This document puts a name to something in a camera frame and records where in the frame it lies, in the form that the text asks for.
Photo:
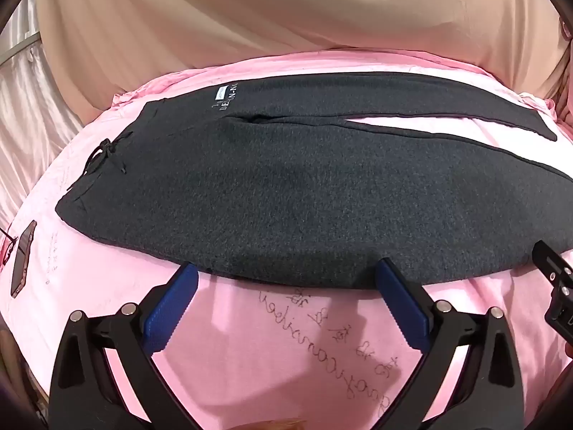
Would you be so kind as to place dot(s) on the dark grey pants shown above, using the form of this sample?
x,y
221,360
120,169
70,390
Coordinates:
x,y
313,188

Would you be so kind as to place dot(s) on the thin-framed eyeglasses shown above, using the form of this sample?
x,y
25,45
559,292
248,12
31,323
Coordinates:
x,y
6,253

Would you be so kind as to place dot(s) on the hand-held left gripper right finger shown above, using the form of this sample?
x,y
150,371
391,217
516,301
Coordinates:
x,y
398,300

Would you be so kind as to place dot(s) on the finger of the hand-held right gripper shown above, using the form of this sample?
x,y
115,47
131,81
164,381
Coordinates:
x,y
553,264
559,309

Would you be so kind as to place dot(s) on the smartphone with brown case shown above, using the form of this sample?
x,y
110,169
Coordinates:
x,y
22,260

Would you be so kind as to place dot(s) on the grey metal rail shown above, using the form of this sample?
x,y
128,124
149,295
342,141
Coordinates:
x,y
18,51

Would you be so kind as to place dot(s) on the beige cloth backdrop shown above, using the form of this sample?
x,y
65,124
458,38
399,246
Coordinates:
x,y
268,9

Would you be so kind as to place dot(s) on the pink bed sheet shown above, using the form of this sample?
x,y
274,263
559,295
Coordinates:
x,y
313,327

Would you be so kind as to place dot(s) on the white satin curtain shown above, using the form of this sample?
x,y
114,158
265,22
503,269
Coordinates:
x,y
27,121

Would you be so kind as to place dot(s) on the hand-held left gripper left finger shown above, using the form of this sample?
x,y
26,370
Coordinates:
x,y
172,304

